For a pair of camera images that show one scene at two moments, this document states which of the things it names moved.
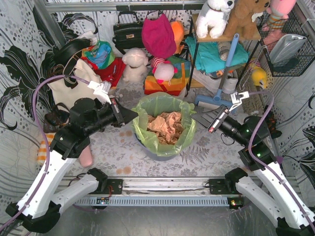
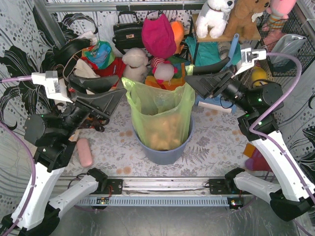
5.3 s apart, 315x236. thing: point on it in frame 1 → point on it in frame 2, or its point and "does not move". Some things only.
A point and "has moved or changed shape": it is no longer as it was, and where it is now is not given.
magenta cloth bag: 158,37 does not move
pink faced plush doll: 163,70 does not move
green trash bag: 160,102 has moved or changed shape
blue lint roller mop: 216,101 does not move
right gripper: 217,121 → 214,84
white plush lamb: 135,60 does not move
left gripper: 117,114 → 90,106
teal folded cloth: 208,56 does not move
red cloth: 111,73 does not move
